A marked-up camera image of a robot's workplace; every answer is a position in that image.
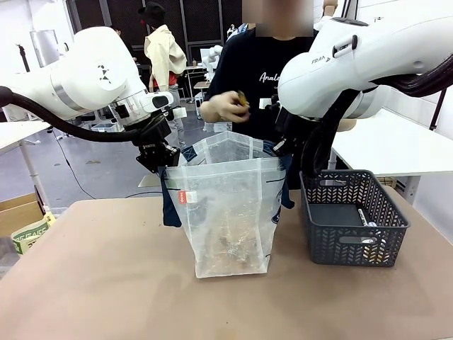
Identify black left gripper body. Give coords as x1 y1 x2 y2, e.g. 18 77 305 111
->
131 118 173 163

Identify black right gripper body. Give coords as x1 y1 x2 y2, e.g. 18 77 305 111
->
275 108 312 155

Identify yellow brown snack packet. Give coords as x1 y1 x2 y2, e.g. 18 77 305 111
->
236 90 251 116

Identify translucent shopping bag navy handles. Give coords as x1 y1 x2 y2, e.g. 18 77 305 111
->
161 130 295 280

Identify dark grey plastic basket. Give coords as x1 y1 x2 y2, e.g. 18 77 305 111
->
299 169 412 267

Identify person's right forearm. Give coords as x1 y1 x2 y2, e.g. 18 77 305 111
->
200 97 215 121

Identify person's right hand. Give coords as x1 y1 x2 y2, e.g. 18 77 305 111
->
212 91 251 123

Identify brown-top background table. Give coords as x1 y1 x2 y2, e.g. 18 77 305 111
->
193 81 213 103

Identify person in black t-shirt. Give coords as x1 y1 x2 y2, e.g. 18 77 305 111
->
205 23 319 191

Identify mannequin with cream jacket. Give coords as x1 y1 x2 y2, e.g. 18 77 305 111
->
137 1 188 148

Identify white side table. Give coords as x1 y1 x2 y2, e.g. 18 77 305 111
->
328 108 453 205

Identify black and white marker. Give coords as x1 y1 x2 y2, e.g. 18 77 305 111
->
356 208 379 228

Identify yellow packaged item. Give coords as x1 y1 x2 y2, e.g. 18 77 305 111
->
361 243 390 264

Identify green printed white sack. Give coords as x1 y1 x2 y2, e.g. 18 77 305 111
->
11 212 57 255

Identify grey reflector panel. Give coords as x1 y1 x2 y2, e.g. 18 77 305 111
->
29 29 59 68

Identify cardboard box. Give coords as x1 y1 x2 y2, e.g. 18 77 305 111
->
0 193 47 237

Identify black tripod stand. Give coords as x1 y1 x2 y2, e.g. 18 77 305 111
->
16 44 31 74
429 90 447 131

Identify metal mannequin base plate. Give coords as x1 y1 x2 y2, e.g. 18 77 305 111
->
137 175 162 188

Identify black right arm cable sleeve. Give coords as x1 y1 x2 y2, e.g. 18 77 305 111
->
299 52 453 178

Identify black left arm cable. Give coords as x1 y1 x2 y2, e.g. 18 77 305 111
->
0 86 142 143

